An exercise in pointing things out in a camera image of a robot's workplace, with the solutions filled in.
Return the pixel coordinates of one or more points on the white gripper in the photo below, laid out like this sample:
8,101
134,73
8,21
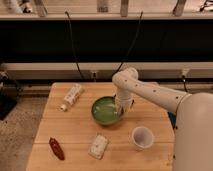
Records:
123,100

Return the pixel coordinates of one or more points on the green ceramic bowl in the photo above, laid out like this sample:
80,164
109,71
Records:
104,111

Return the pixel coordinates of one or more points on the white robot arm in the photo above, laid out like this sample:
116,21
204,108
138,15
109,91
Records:
193,142

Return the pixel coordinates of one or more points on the white paper cup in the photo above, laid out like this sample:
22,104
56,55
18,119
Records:
142,138

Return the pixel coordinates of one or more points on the wooden table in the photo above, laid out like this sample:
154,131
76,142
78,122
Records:
75,130

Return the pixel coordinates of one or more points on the white snack packet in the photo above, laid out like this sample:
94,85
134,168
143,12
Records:
98,146

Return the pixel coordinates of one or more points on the white plastic bottle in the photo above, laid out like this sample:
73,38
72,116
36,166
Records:
71,97

